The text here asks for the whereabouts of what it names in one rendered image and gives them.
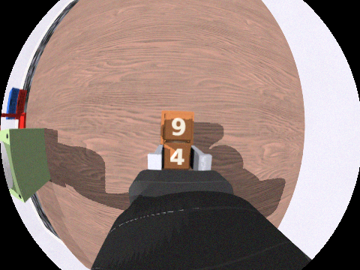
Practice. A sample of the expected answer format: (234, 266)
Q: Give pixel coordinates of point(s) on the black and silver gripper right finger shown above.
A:
(199, 160)

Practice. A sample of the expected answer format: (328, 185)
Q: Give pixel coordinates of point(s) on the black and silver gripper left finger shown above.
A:
(156, 159)

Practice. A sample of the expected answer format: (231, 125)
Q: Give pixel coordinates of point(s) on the orange open tray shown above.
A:
(162, 140)

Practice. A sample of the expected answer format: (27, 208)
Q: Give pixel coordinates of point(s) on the orange cube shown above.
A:
(178, 126)
(177, 155)

